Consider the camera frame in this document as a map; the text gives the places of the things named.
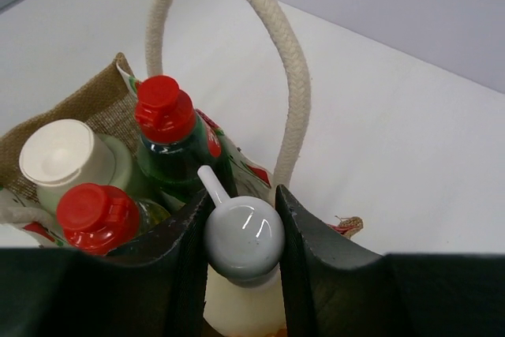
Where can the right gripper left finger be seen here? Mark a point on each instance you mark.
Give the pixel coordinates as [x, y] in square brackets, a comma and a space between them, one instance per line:
[153, 285]

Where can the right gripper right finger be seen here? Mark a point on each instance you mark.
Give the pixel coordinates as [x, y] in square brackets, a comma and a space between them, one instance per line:
[334, 287]

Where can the yellow dish soap bottle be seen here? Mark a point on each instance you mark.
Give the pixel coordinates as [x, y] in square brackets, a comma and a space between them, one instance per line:
[99, 218]

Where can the cream pump soap bottle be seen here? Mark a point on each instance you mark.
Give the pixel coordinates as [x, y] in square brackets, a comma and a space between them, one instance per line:
[244, 238]

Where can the green red-capped bottle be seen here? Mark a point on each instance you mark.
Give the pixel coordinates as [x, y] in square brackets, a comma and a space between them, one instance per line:
[175, 142]

